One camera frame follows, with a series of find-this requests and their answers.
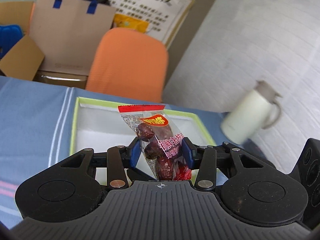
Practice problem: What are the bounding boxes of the red dates snack packet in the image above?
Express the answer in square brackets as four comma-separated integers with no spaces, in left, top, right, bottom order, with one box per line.
[118,105,192,181]

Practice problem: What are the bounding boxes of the green cardboard box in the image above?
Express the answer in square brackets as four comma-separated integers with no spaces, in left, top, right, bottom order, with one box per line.
[69,96,217,185]

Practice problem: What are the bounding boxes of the cream thermos jug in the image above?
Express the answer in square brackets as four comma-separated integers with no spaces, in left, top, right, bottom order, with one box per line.
[221,80,282,145]

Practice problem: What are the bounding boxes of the blue striped tablecloth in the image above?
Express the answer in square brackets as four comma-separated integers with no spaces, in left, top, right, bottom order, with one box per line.
[0,75,266,230]

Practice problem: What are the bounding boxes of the orange chair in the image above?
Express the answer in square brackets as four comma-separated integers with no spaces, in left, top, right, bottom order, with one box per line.
[86,28,169,103]

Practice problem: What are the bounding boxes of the phone on left gripper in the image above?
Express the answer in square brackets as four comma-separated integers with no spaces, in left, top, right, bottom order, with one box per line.
[289,138,320,229]

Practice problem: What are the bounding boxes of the brown cardboard box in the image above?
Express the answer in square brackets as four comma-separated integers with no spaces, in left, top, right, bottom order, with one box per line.
[1,1,44,81]

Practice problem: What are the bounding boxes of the yellow package behind chair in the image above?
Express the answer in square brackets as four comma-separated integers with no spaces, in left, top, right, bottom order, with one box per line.
[113,14,149,33]

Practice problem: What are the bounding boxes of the blue object in box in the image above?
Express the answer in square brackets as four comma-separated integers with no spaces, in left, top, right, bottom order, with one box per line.
[0,24,23,59]

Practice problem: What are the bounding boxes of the brown paper bag blue handles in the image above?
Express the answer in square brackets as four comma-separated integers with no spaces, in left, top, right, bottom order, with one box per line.
[29,0,116,75]

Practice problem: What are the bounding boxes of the wall poster chinese text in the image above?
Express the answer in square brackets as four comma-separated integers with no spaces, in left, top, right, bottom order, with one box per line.
[108,0,193,47]

